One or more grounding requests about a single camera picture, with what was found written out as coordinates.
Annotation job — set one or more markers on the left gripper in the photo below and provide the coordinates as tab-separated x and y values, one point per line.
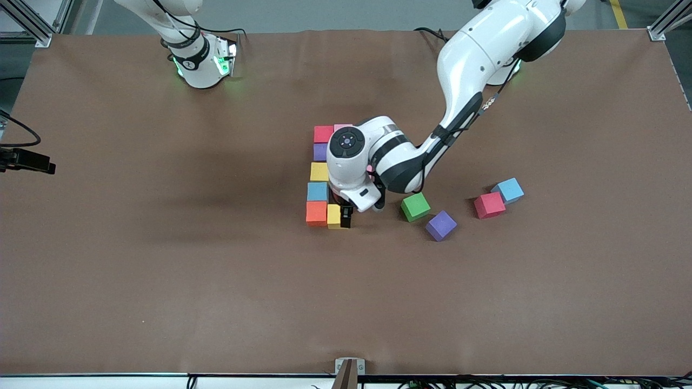
346	214

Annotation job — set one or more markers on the yellow foam cube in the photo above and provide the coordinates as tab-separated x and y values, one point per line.
319	172
333	217

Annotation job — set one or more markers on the orange foam cube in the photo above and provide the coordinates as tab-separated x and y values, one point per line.
316	213

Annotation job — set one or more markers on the blue foam cube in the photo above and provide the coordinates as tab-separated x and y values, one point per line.
509	190
317	192

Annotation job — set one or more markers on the purple foam cube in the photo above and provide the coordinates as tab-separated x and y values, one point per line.
441	226
320	152

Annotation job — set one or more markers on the red foam cube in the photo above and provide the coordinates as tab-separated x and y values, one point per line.
324	134
490	205

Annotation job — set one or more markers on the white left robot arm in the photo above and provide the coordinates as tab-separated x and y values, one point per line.
465	65

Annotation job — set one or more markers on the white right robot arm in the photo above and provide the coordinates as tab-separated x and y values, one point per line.
194	54

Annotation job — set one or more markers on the green foam cube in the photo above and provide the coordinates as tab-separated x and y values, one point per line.
415	206

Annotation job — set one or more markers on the brown table mat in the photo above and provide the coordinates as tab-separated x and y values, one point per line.
162	302

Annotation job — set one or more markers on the aluminium frame post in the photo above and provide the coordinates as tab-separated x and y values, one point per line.
32	27
662	27

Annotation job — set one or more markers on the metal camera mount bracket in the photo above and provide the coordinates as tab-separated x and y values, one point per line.
348	373

